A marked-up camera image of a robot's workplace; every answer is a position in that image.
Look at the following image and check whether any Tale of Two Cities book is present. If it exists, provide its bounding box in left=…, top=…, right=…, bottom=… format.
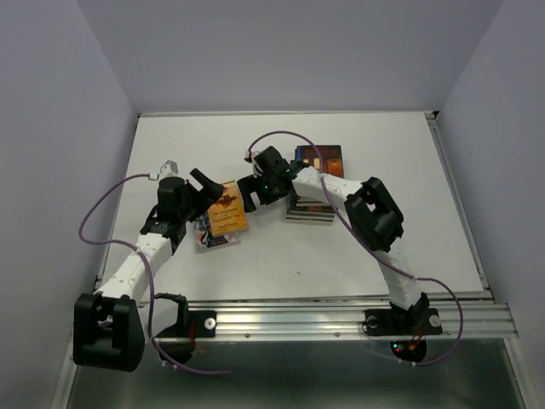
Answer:
left=287, top=206, right=334, bottom=215

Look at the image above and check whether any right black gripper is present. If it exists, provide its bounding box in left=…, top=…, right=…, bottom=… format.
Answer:
left=235, top=171, right=284, bottom=215

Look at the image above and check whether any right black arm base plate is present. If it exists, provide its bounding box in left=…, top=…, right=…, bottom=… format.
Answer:
left=361, top=308, right=443, bottom=337

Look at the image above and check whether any dark red orange book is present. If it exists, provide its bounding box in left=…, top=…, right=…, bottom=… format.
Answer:
left=295, top=145, right=344, bottom=178

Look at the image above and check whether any floral cover white book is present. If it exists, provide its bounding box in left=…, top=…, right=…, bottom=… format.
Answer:
left=192, top=213, right=240, bottom=252

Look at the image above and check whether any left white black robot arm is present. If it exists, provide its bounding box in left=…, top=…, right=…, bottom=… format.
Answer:
left=72, top=161, right=224, bottom=372

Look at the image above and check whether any Three Days to See book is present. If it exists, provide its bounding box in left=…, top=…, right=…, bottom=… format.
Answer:
left=286, top=212, right=335, bottom=217

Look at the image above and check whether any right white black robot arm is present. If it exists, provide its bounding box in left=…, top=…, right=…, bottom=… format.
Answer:
left=238, top=147, right=429, bottom=336

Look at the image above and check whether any white table board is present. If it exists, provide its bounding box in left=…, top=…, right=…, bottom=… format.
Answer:
left=113, top=112, right=483, bottom=301

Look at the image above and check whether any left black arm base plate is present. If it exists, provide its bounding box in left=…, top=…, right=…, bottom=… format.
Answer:
left=152, top=308, right=217, bottom=338

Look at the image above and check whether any orange Huckleberry Finn book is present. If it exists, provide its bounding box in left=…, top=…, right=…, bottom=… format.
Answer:
left=208, top=181, right=248, bottom=237

